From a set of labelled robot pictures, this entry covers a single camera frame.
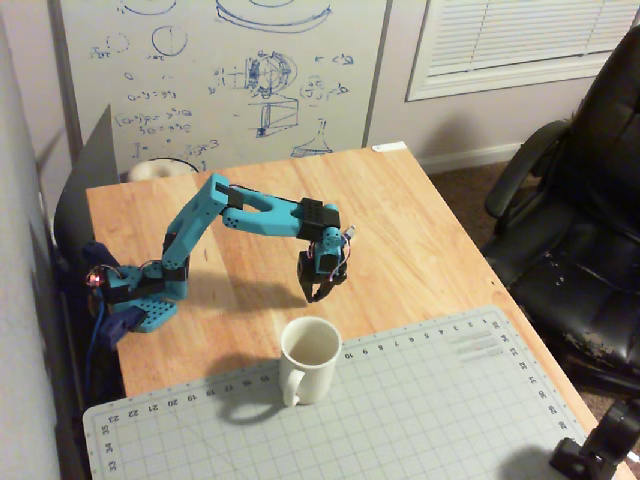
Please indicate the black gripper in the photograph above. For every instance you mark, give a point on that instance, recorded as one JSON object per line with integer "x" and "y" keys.
{"x": 311, "y": 276}

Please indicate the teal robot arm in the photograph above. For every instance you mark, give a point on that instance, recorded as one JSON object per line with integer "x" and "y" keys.
{"x": 200, "y": 215}

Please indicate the white ceramic mug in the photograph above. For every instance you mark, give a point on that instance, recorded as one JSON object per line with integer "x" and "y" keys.
{"x": 310, "y": 365}

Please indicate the grey gridded cutting mat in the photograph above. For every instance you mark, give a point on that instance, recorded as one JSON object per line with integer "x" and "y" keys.
{"x": 400, "y": 415}

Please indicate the small white label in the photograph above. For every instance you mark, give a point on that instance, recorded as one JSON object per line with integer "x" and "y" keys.
{"x": 389, "y": 147}

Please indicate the white tape roll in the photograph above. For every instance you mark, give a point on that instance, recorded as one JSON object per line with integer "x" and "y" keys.
{"x": 155, "y": 170}

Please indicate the blue table clamp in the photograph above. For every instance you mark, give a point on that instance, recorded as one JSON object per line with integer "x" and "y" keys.
{"x": 117, "y": 327}

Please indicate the whiteboard with blue drawings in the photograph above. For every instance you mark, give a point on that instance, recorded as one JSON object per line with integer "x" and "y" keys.
{"x": 225, "y": 90}

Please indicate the dark grey panel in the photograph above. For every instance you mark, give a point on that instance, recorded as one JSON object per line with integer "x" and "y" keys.
{"x": 92, "y": 175}

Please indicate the black leather office chair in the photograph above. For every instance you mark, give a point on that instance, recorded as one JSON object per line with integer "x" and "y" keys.
{"x": 590, "y": 240}

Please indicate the white window blinds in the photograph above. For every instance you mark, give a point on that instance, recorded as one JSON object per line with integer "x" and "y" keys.
{"x": 525, "y": 45}

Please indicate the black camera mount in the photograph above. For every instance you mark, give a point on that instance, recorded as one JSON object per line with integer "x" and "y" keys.
{"x": 595, "y": 445}

